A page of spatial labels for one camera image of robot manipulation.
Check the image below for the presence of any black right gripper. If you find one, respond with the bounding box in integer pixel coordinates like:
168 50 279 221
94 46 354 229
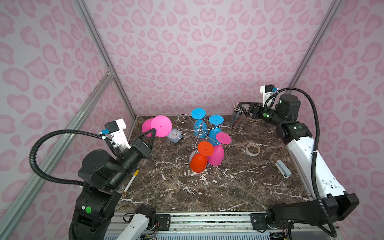
238 102 286 127

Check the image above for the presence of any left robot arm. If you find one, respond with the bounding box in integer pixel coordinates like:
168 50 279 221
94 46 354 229
69 129 157 240

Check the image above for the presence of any red wine glass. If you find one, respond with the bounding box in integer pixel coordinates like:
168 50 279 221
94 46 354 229
190 141 214 173

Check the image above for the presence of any aluminium frame post right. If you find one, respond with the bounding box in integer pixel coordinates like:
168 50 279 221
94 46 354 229
288 0 344 87

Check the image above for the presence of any chrome wire wine glass rack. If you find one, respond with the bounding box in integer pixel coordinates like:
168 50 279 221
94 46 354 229
177 109 224 163

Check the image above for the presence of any clear tape roll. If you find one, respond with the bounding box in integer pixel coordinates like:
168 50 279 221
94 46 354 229
246 143 261 157

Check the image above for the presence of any blue wine glass right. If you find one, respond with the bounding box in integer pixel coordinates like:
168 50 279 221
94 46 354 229
208 115 224 146

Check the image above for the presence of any grey stapler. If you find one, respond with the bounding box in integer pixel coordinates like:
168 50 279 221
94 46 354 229
275 160 292 179

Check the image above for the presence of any blue wine glass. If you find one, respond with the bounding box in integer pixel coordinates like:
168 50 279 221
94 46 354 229
191 108 208 139
208 115 224 146

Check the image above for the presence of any blue wine glass rear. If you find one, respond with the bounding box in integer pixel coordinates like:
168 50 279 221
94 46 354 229
191 108 208 139

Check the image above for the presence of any white yellow marker pen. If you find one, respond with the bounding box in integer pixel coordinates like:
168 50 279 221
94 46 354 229
123 170 139 193

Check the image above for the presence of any magenta wine glass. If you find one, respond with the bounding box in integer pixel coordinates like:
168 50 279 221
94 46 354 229
207 133 232 166
142 115 173 137

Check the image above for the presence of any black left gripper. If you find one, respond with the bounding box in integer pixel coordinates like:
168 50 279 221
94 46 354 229
109 127 156 191

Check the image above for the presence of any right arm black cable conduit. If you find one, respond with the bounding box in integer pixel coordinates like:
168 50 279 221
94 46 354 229
263 87 338 238

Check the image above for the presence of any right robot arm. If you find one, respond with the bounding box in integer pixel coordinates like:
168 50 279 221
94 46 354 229
244 94 360 237

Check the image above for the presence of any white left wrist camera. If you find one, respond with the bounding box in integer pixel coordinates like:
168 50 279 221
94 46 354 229
100 119 131 150

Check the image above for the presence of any grey square timer clock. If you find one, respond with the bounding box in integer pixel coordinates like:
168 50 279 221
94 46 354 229
167 129 183 143

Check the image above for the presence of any aluminium frame bar left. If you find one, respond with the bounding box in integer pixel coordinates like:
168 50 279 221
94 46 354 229
1 73 113 240

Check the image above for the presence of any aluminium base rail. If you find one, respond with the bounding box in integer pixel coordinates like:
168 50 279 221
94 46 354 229
104 212 345 240

